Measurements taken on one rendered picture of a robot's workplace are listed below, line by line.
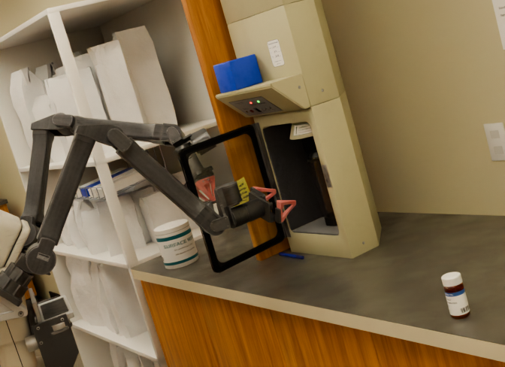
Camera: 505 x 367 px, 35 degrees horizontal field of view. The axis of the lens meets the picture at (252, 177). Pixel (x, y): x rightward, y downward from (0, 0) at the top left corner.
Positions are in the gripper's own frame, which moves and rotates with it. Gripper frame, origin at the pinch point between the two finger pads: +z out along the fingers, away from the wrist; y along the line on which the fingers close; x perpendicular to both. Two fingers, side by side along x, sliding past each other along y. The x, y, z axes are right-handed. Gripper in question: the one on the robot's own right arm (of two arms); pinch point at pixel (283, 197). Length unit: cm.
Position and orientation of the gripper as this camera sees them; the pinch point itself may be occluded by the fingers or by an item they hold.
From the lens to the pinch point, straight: 241.2
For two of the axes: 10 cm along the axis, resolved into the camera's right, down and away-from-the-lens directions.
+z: 8.1, -3.1, 5.1
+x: 0.6, 8.9, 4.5
